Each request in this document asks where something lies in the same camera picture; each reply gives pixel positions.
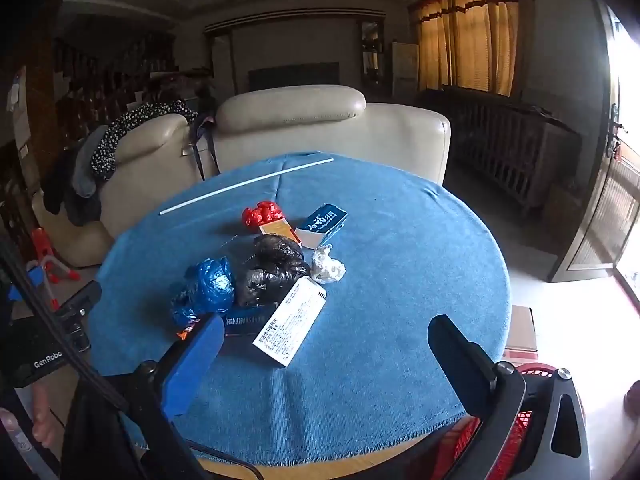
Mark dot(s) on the thin white rod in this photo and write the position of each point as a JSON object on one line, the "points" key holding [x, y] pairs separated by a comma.
{"points": [[245, 185]]}

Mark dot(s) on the black garment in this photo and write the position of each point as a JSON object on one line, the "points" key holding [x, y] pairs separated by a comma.
{"points": [[60, 195]]}

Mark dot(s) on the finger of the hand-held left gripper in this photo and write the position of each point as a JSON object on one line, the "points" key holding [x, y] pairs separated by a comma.
{"points": [[80, 297]]}

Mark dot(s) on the yellow curtain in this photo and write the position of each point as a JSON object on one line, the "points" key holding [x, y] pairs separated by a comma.
{"points": [[470, 35]]}

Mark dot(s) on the grey knitted garment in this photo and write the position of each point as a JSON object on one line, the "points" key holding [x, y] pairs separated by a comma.
{"points": [[87, 170]]}

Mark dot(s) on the blue tablecloth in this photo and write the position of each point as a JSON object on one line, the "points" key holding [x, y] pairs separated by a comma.
{"points": [[375, 285]]}

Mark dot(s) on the person's left hand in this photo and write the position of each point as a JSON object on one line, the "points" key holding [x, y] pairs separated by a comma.
{"points": [[44, 417]]}

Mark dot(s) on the wall calendar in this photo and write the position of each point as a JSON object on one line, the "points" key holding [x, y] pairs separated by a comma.
{"points": [[20, 110]]}

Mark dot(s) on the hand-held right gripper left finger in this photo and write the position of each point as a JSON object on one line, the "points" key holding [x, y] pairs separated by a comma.
{"points": [[192, 365]]}

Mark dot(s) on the cluttered storage pile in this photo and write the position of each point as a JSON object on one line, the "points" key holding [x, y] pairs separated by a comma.
{"points": [[180, 82]]}

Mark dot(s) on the white tissue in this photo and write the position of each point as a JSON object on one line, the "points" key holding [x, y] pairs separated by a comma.
{"points": [[327, 267]]}

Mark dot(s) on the red and blue toy scooter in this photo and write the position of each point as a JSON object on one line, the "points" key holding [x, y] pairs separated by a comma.
{"points": [[42, 247]]}

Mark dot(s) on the flat cardboard box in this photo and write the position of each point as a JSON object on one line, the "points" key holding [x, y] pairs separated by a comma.
{"points": [[520, 330]]}

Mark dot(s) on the wooden display cabinet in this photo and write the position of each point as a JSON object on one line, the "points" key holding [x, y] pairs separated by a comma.
{"points": [[372, 52]]}

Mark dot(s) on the blue plastic bag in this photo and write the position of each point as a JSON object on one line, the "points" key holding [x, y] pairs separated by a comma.
{"points": [[210, 285]]}

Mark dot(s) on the cream leather sofa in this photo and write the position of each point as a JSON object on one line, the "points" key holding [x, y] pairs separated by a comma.
{"points": [[325, 130]]}

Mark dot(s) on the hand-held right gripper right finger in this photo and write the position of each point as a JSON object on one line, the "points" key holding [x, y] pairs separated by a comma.
{"points": [[460, 360]]}

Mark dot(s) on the red plastic basket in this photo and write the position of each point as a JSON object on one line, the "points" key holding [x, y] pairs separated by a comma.
{"points": [[450, 452]]}

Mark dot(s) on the wooden baby crib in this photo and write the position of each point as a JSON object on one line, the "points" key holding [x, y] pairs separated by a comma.
{"points": [[500, 150]]}

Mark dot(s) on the blue toothpaste box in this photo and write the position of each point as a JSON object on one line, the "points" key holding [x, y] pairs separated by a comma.
{"points": [[322, 220]]}

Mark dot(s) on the red plastic bag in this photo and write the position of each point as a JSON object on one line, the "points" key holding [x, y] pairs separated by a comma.
{"points": [[260, 214]]}

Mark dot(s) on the orange and white medicine box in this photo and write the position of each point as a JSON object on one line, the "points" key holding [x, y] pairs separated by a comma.
{"points": [[277, 230]]}

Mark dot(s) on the black plastic bag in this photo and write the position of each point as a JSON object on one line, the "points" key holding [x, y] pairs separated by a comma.
{"points": [[272, 270]]}

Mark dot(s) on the dark blue box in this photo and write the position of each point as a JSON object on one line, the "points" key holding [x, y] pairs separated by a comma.
{"points": [[240, 325]]}

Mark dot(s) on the white standing air conditioner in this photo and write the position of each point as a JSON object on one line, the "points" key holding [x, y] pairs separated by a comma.
{"points": [[405, 67]]}

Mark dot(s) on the white printed carton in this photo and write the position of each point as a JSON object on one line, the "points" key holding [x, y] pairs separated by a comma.
{"points": [[290, 320]]}

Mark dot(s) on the black white floral cloth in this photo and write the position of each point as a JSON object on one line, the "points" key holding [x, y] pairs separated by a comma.
{"points": [[130, 125]]}

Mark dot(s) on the wooden staircase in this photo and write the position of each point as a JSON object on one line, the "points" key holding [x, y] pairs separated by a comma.
{"points": [[110, 80]]}

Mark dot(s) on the black television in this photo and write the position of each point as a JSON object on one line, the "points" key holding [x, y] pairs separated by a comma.
{"points": [[295, 77]]}

